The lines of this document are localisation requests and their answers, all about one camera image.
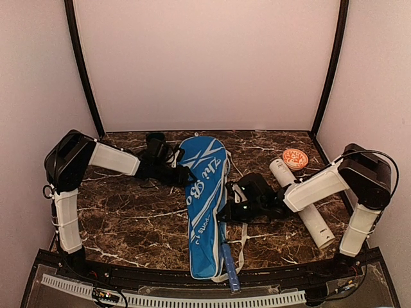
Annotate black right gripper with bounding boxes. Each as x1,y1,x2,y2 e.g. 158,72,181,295
216,198,265,225

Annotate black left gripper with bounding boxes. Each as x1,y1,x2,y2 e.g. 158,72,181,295
153,162,198,187

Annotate blue racket bag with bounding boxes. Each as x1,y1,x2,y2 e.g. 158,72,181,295
179,136,244,283

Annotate blue badminton racket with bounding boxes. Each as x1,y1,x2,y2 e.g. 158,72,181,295
220,242,241,293

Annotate white shuttlecock tube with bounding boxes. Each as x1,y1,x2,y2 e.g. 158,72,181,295
269,158,335,250

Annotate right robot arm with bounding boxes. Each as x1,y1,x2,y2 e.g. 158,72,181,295
217,143,399,278

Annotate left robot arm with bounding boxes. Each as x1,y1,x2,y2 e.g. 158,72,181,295
44,130,197,255

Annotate dark green cup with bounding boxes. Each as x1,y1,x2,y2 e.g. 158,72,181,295
146,132,166,144

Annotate orange patterned bowl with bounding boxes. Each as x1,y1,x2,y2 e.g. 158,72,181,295
282,148,309,171

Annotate white slotted cable duct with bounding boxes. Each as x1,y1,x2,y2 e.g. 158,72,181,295
40,274,306,307

